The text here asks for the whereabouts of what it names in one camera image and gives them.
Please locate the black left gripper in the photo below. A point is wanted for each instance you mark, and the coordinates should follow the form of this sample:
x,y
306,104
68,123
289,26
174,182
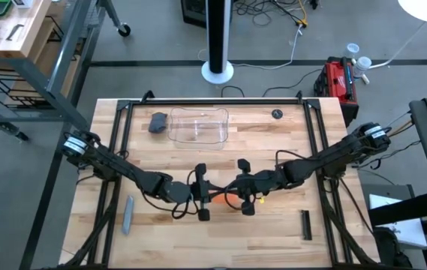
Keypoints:
x,y
181,191

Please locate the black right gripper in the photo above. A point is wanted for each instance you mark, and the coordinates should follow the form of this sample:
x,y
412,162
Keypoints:
x,y
263,182

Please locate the clear plastic zip bag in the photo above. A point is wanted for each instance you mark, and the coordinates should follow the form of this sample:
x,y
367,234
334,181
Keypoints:
x,y
218,198

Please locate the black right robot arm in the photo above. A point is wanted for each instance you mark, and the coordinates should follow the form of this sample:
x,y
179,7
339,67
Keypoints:
x,y
333,153

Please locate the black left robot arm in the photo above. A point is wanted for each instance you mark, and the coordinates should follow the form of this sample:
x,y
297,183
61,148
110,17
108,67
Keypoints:
x,y
123,168

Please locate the small yellow tag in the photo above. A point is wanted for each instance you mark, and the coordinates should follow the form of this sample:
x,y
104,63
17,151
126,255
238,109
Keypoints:
x,y
261,200

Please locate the clear plastic bin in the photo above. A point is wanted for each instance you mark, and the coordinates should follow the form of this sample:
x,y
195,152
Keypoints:
x,y
198,127

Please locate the short black bar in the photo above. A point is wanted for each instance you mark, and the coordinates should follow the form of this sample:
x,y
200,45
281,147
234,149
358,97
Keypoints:
x,y
306,225

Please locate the round black table grommet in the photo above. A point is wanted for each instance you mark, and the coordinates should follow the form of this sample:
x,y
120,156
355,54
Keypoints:
x,y
277,114

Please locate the red black tool bag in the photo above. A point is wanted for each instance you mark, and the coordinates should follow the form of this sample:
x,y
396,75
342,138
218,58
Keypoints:
x,y
335,80

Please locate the black white tower fan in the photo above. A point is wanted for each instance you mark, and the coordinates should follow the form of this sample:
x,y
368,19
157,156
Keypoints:
x,y
216,37

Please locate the black backpack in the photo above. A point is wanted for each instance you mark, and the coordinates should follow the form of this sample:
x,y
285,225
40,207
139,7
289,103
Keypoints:
x,y
387,247

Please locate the black metal crossbar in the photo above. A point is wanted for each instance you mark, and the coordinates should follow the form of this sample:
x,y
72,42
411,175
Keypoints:
x,y
404,210

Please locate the black box on floor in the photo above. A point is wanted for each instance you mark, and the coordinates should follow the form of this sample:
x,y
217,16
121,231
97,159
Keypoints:
x,y
192,13

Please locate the white plastic jar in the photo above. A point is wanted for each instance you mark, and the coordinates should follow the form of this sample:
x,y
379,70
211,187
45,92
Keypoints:
x,y
363,64
352,50

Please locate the white paper sheet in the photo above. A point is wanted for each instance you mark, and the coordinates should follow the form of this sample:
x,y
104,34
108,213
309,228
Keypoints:
x,y
410,232

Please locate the black caster wheel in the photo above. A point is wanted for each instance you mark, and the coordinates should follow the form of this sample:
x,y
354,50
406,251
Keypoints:
x,y
124,30

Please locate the single black hex key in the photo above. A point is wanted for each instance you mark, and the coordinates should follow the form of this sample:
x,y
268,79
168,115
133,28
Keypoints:
x,y
14,32

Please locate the wooden workbench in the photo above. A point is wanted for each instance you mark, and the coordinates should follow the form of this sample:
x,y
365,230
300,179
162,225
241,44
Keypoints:
x,y
6,37

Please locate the small white box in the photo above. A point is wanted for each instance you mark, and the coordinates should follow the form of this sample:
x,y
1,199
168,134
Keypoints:
x,y
21,3

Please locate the black aluminium table frame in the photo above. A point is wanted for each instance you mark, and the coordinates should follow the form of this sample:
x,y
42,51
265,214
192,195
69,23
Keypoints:
x,y
217,102

